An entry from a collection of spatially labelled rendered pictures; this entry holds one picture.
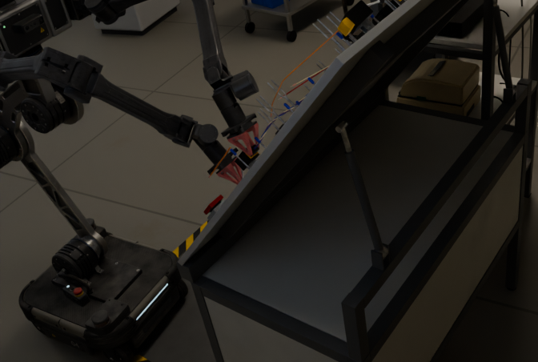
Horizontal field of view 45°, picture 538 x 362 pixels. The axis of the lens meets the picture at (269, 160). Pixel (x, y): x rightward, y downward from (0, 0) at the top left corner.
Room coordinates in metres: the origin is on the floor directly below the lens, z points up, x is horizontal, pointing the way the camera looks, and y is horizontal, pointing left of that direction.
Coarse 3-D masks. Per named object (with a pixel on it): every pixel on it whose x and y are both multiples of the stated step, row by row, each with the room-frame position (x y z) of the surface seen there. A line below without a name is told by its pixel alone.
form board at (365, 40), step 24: (408, 0) 1.21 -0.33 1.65; (432, 0) 1.42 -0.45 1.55; (384, 24) 1.13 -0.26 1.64; (360, 48) 1.05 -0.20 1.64; (336, 72) 1.02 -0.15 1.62; (384, 72) 2.04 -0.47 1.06; (312, 96) 1.06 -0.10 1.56; (360, 96) 2.00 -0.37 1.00; (288, 120) 1.11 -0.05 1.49; (288, 144) 1.28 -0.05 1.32; (264, 168) 1.25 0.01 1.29; (240, 192) 1.23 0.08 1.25; (216, 216) 1.31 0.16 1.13
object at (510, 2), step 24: (504, 0) 2.45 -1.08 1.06; (528, 0) 2.40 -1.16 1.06; (480, 24) 2.27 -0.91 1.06; (504, 24) 2.23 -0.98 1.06; (432, 48) 2.20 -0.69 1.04; (456, 48) 2.15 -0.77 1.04; (480, 48) 2.10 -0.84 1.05; (480, 72) 2.61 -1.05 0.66; (384, 96) 2.35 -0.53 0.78; (480, 96) 2.40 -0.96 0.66; (528, 144) 2.45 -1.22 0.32; (528, 168) 2.44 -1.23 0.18; (528, 192) 2.44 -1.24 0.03
